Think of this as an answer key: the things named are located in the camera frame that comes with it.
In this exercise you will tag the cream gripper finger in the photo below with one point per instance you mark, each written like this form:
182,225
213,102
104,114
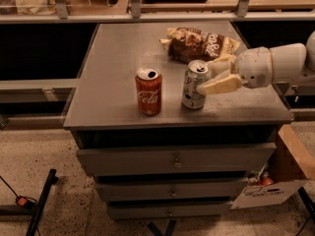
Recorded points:
222,64
230,83

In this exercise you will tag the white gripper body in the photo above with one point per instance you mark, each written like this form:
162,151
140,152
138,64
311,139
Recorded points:
254,67

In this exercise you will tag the silver green 7up can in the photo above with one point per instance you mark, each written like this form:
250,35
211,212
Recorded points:
197,73

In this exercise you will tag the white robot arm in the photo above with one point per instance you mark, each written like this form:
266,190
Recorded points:
293,64

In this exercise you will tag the red coke can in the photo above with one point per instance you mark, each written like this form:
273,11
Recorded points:
148,85

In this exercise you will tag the brown chip bag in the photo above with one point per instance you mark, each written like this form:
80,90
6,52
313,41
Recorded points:
188,44

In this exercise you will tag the grey top drawer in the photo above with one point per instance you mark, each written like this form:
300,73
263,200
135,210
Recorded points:
119,161

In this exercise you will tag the grey drawer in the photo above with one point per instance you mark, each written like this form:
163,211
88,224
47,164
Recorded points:
170,189
169,210
119,161

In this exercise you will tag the open cardboard box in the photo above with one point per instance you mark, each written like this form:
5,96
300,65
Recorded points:
289,168

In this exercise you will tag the grey middle drawer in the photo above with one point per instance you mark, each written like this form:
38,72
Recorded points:
170,189

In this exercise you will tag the grey drawer cabinet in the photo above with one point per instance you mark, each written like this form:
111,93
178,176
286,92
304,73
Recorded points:
104,111

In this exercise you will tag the grey bottom drawer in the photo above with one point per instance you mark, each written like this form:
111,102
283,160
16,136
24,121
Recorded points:
169,210

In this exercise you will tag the black floor stand bar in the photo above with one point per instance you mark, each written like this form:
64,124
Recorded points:
39,207

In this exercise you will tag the metal railing frame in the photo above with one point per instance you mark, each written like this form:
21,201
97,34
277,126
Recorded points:
101,11

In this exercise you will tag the orange cable connector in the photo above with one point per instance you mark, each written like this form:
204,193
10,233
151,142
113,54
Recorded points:
25,202

